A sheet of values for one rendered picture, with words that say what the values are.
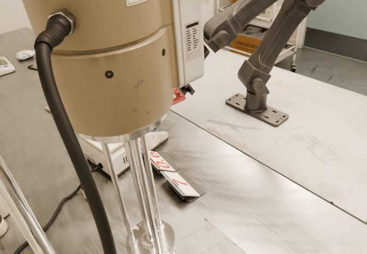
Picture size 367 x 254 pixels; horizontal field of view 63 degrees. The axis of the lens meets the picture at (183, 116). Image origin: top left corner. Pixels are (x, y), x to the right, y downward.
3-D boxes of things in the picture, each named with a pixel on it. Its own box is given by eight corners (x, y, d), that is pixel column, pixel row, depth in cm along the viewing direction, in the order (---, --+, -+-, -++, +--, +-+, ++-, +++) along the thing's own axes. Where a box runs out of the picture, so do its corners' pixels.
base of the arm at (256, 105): (279, 105, 81) (293, 95, 85) (224, 82, 94) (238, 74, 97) (276, 128, 86) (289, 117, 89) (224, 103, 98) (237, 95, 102)
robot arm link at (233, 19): (206, 36, 72) (317, -50, 66) (197, 25, 79) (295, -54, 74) (231, 71, 79) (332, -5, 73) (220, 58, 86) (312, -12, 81)
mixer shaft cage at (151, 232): (157, 223, 46) (129, 80, 32) (187, 253, 42) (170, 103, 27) (119, 253, 42) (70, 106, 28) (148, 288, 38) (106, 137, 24)
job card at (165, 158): (161, 151, 81) (159, 139, 79) (180, 169, 75) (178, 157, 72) (141, 160, 78) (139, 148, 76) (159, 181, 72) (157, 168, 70)
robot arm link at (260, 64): (241, 88, 84) (313, -27, 70) (233, 77, 89) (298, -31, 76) (259, 95, 87) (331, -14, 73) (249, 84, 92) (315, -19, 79)
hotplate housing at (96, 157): (139, 123, 92) (135, 101, 88) (170, 139, 85) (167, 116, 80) (77, 163, 79) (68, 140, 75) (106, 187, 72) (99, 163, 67)
